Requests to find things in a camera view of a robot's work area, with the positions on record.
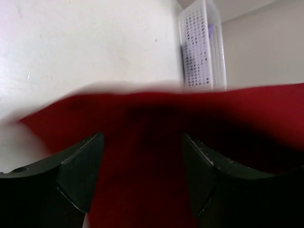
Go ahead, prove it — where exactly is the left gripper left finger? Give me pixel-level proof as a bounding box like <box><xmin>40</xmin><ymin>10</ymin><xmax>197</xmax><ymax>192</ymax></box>
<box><xmin>0</xmin><ymin>133</ymin><xmax>104</xmax><ymax>228</ymax></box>

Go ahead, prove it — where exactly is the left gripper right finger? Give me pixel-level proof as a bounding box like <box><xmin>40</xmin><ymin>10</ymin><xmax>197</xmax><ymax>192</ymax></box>
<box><xmin>181</xmin><ymin>134</ymin><xmax>304</xmax><ymax>228</ymax></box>

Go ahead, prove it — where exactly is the red t shirt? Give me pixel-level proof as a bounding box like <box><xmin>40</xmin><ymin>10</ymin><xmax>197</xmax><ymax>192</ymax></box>
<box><xmin>20</xmin><ymin>84</ymin><xmax>304</xmax><ymax>228</ymax></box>

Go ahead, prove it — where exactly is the white plastic basket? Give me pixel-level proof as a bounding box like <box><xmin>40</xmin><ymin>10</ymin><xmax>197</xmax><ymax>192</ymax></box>
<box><xmin>178</xmin><ymin>0</ymin><xmax>227</xmax><ymax>90</ymax></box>

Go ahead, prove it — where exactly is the lavender garment in basket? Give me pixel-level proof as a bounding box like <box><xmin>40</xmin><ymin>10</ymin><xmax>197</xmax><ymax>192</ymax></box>
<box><xmin>208</xmin><ymin>24</ymin><xmax>215</xmax><ymax>39</ymax></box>

